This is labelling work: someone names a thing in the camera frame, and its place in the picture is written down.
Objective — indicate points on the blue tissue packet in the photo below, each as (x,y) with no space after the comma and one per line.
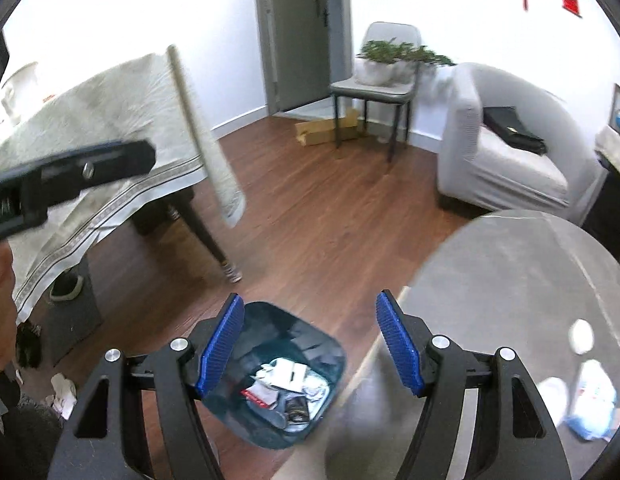
(592,400)

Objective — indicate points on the grey armchair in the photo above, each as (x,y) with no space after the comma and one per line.
(500,170)

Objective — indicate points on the person's left forearm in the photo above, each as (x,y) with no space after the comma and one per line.
(0,305)

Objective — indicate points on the beige fringed cloth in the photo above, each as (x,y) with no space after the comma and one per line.
(612,150)

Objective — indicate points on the crumpled white tissue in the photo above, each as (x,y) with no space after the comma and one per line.
(62,390)

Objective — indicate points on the beige tablecloth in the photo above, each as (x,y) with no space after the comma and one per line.
(115,115)

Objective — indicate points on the dark blue trash bin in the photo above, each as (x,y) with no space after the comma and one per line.
(310,345)

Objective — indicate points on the red and white packet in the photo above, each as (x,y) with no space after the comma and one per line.
(257,395)

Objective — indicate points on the grey dining chair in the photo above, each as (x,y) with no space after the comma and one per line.
(375,91)

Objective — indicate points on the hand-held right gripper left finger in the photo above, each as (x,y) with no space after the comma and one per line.
(222,345)

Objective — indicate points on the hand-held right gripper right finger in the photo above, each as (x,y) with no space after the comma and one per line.
(400,345)

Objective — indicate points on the grey shoe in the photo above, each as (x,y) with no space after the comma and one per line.
(67,285)

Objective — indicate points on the small white cup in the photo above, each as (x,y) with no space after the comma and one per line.
(581,336)

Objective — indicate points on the person's dark clothing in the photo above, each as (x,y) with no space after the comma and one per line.
(25,440)

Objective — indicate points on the grey door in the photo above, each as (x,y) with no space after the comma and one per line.
(300,35)

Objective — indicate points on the dark floor mat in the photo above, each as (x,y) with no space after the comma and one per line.
(75,325)

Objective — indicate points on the flat cardboard box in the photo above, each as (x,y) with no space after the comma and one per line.
(325,130)

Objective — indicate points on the dark cloth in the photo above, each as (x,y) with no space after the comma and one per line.
(27,345)

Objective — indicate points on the grey picture frame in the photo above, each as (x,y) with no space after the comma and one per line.
(615,100)

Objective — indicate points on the white teapot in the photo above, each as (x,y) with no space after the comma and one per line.
(17,90)

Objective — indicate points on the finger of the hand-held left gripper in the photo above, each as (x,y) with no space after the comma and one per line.
(105,162)

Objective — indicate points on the black bag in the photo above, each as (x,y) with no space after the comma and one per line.
(512,127)

